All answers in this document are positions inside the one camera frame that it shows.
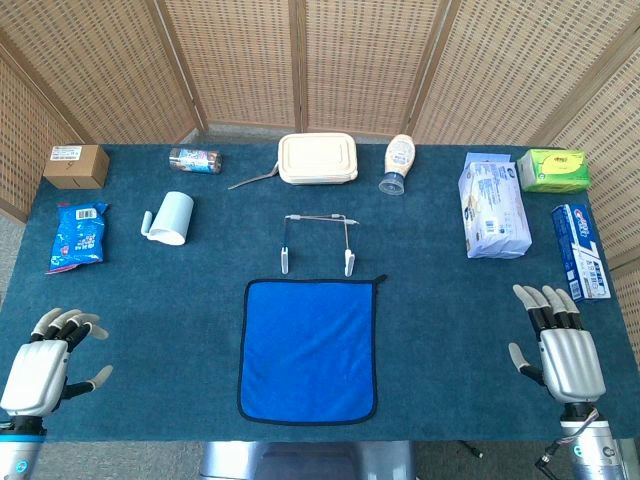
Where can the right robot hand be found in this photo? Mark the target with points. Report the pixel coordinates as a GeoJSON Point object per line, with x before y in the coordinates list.
{"type": "Point", "coordinates": [570, 365]}

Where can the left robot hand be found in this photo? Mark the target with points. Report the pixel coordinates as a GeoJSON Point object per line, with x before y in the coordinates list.
{"type": "Point", "coordinates": [35, 370]}

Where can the blue microfiber cloth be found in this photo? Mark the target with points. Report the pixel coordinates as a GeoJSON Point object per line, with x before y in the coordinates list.
{"type": "Point", "coordinates": [307, 350]}

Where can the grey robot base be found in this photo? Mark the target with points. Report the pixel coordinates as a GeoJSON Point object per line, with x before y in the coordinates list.
{"type": "Point", "coordinates": [300, 462]}

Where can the silver metal rack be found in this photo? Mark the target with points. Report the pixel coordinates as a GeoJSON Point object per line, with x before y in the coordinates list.
{"type": "Point", "coordinates": [284, 260]}

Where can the blue toothpaste box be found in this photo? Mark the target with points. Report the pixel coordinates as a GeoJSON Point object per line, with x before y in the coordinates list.
{"type": "Point", "coordinates": [582, 255]}

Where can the blue snack bag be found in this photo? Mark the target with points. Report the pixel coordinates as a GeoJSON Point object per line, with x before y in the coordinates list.
{"type": "Point", "coordinates": [77, 240]}

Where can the teal table cloth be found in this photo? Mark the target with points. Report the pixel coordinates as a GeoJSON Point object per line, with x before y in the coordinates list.
{"type": "Point", "coordinates": [175, 300]}

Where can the white and blue tissue pack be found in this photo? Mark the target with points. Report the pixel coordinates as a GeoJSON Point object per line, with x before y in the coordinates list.
{"type": "Point", "coordinates": [492, 215]}

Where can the green tissue pack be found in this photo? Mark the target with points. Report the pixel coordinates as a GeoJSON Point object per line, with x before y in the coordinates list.
{"type": "Point", "coordinates": [552, 170]}

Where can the white plastic pitcher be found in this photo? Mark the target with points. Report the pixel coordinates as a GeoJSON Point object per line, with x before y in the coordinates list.
{"type": "Point", "coordinates": [172, 220]}

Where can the brown cardboard box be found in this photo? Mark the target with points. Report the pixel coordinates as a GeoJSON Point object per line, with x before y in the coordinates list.
{"type": "Point", "coordinates": [75, 167]}

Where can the clear jar with blue label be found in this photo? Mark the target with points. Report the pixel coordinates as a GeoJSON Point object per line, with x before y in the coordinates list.
{"type": "Point", "coordinates": [195, 160]}

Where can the mayonnaise squeeze bottle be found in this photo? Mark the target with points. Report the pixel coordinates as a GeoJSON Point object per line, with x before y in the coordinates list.
{"type": "Point", "coordinates": [400, 155]}

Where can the grey spoon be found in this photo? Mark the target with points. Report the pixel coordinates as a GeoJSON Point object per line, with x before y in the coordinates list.
{"type": "Point", "coordinates": [250, 182]}

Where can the cream lunch box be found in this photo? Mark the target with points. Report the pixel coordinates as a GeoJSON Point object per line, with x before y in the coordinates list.
{"type": "Point", "coordinates": [317, 157]}

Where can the woven folding screen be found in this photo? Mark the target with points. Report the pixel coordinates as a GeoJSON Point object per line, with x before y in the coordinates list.
{"type": "Point", "coordinates": [240, 60]}

